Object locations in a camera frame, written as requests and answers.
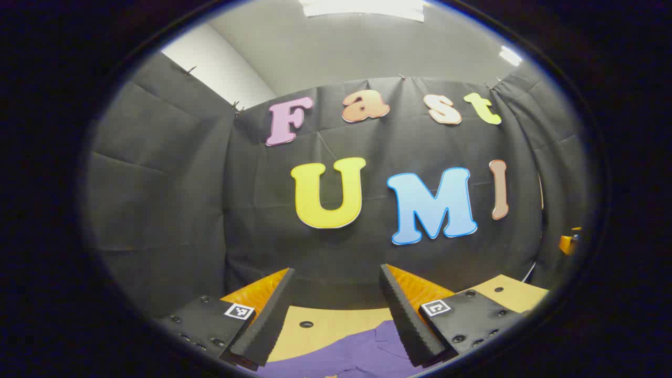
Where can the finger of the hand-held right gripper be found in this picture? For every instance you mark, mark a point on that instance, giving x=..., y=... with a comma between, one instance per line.
x=567, y=244

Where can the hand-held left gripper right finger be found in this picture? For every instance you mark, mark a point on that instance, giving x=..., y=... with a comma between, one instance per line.
x=409, y=325

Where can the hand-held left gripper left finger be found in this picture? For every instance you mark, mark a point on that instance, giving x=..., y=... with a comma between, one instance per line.
x=268, y=325

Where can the purple button shirt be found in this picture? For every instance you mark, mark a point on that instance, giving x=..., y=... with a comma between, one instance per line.
x=357, y=352

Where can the black backdrop cloth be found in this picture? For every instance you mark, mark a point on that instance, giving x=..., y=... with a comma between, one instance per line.
x=210, y=184

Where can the small ceiling light panel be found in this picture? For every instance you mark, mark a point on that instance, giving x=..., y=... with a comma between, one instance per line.
x=510, y=55

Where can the large ceiling light panel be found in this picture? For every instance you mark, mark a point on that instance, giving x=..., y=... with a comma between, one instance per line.
x=362, y=8

